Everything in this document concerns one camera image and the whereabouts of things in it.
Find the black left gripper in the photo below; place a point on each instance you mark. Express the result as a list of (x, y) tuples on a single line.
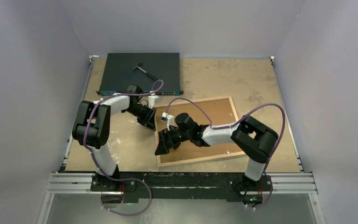
[(148, 120)]

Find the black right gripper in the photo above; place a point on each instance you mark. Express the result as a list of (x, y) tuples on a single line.
[(166, 141)]

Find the white wooden picture frame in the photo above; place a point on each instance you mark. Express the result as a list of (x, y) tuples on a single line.
[(221, 111)]

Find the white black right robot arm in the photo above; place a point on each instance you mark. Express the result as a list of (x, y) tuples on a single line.
[(253, 137)]

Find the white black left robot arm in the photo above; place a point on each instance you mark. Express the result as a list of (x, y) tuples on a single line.
[(92, 126)]

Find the black hammer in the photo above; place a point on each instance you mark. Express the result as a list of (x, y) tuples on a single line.
[(139, 67)]

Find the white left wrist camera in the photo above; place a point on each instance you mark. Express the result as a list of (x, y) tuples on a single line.
[(152, 100)]

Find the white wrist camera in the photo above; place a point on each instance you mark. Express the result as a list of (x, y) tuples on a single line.
[(152, 100), (168, 119)]

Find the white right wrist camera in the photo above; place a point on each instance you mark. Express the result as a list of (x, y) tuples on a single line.
[(168, 119)]

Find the dark network switch box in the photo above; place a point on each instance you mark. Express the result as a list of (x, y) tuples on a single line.
[(118, 73)]

